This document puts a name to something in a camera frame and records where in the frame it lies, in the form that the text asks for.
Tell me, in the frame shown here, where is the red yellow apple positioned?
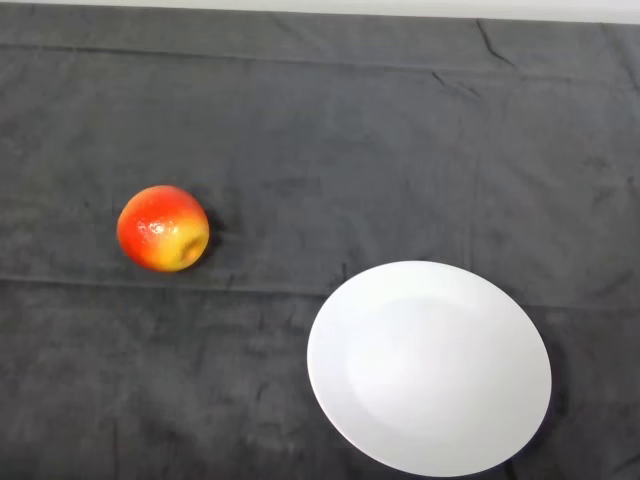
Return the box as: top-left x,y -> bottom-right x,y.
116,185 -> 211,274

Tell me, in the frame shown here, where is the white round plate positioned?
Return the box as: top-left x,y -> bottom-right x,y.
306,260 -> 554,478

